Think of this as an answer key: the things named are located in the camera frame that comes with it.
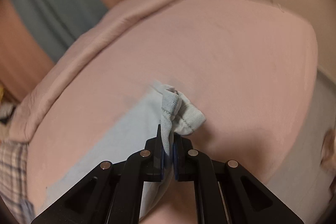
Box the pink rolled duvet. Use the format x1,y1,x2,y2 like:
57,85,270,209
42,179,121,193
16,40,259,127
9,0,181,143

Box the plaid checkered pillow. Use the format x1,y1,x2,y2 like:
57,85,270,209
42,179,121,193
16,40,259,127
1,141,35,223

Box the pink bag on floor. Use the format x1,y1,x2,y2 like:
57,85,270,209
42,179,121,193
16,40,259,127
321,128,335,173

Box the light blue denim pants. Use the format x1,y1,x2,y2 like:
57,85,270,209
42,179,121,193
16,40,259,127
38,81,206,219

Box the grey blue curtain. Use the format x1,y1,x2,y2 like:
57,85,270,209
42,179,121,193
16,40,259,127
11,0,108,62

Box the pink bed sheet mattress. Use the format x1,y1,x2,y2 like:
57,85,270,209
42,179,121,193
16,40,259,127
27,0,317,214

